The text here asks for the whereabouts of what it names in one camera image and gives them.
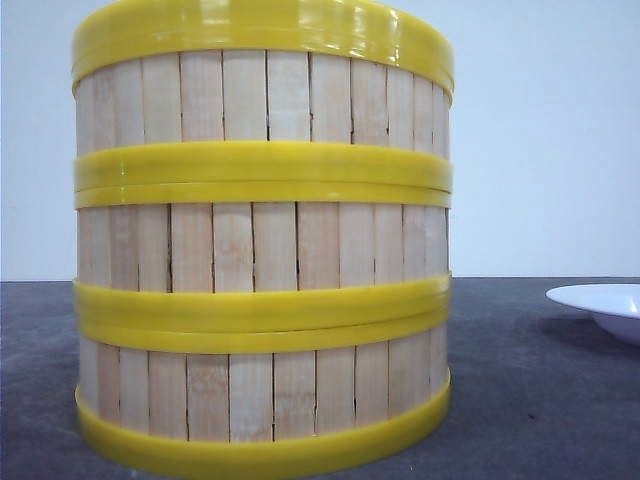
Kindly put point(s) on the bamboo steamer basket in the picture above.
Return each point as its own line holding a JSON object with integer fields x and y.
{"x": 241, "y": 276}
{"x": 266, "y": 101}
{"x": 262, "y": 415}

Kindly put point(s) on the white plate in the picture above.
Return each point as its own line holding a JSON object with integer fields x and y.
{"x": 614, "y": 307}

